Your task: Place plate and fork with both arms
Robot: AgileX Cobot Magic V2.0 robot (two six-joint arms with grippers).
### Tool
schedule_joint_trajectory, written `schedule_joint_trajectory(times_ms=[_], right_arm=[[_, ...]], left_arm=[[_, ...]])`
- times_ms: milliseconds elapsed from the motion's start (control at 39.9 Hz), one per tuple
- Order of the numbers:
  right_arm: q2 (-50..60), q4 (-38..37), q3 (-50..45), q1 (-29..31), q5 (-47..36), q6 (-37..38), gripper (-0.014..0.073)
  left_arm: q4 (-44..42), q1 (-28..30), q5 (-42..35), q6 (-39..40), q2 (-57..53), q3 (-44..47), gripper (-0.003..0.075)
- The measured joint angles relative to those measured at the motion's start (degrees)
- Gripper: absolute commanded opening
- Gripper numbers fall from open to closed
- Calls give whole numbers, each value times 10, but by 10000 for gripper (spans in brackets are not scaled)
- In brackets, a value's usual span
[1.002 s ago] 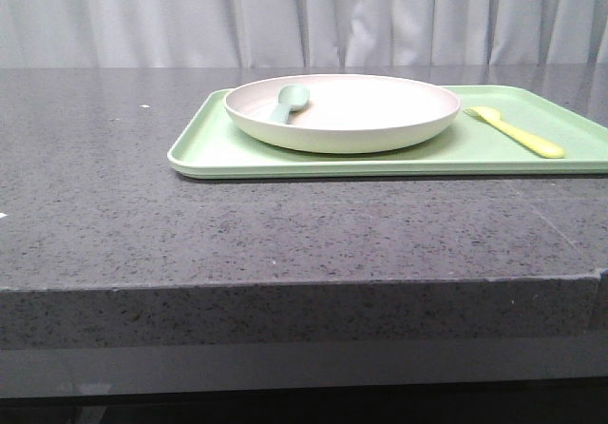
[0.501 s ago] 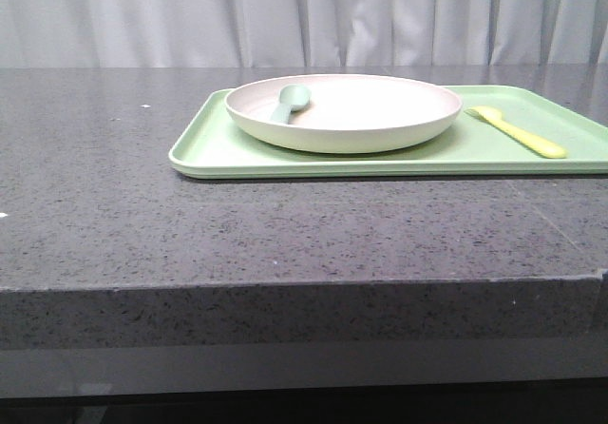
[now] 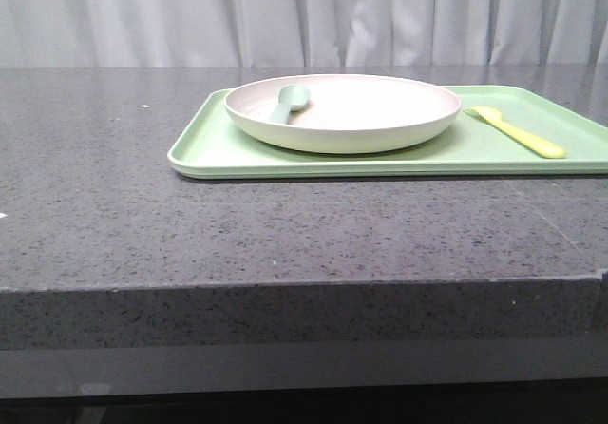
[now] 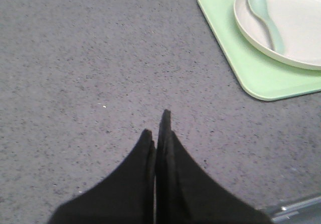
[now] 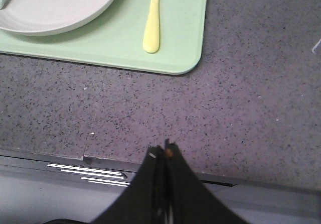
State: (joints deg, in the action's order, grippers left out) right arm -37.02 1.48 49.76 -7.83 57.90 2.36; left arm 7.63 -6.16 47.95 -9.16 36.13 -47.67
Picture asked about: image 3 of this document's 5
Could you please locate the light green tray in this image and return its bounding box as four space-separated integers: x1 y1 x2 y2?
167 85 607 180

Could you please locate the yellow plastic fork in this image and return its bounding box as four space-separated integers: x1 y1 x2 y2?
465 106 566 159

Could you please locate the white curtain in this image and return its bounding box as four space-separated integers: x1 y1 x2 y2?
1 0 607 68

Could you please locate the light green spoon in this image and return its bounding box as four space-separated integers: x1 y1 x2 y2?
269 84 311 125

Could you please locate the white round plate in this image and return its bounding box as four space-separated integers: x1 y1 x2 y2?
224 74 462 154

